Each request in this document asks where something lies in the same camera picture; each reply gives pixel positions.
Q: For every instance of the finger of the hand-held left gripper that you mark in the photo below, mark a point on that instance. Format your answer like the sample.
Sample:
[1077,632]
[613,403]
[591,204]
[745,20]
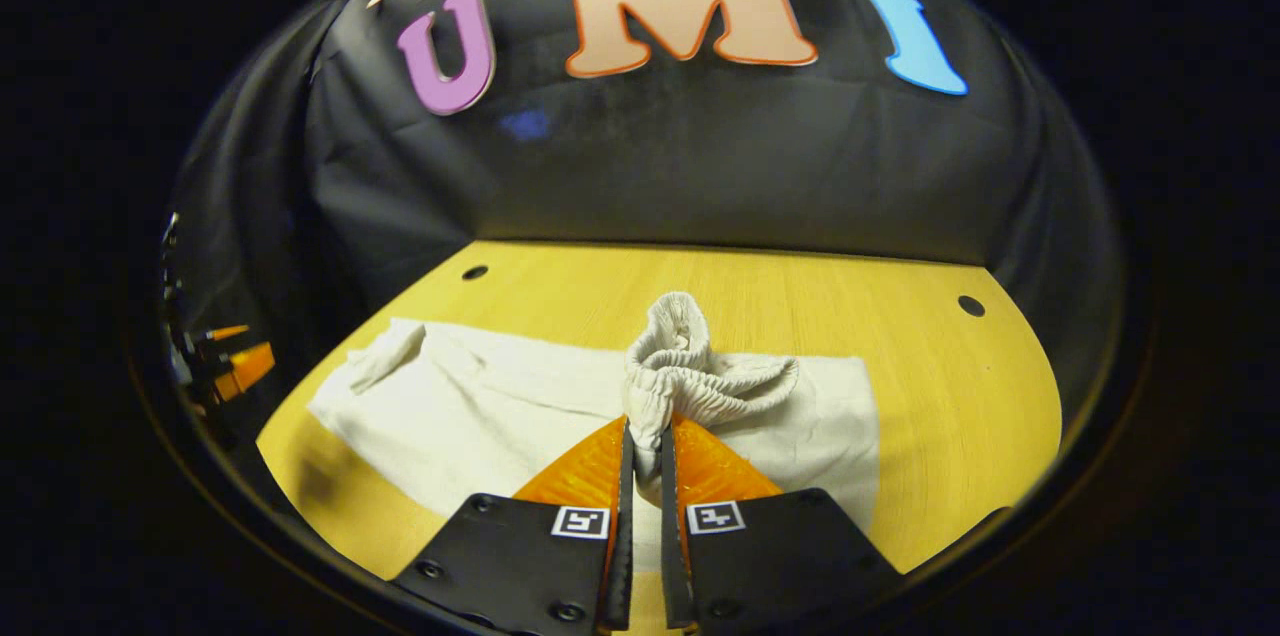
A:
[245,371]
[228,332]

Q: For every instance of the black backdrop cloth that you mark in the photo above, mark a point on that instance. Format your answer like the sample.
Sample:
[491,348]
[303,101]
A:
[700,166]

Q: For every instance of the cream white jeans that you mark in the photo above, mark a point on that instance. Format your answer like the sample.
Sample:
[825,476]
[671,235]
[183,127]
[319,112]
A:
[480,416]

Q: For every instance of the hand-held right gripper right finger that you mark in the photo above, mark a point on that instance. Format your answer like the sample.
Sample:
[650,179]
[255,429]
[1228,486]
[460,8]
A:
[770,566]

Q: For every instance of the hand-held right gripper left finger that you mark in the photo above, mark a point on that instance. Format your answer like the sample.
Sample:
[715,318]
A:
[520,566]

